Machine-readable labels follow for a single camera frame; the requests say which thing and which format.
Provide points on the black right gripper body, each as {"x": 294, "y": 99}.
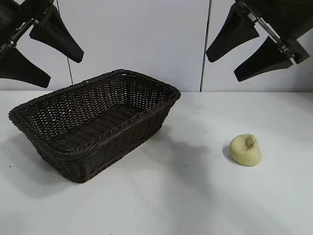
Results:
{"x": 286, "y": 17}

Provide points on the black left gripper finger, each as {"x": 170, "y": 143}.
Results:
{"x": 22, "y": 68}
{"x": 58, "y": 36}

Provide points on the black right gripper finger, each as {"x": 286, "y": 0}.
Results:
{"x": 264, "y": 66}
{"x": 232, "y": 41}

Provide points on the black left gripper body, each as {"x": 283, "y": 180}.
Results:
{"x": 17, "y": 14}

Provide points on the dark brown wicker basket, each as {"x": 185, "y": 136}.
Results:
{"x": 97, "y": 117}

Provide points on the pale yellow egg yolk pastry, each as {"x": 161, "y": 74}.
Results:
{"x": 244, "y": 154}

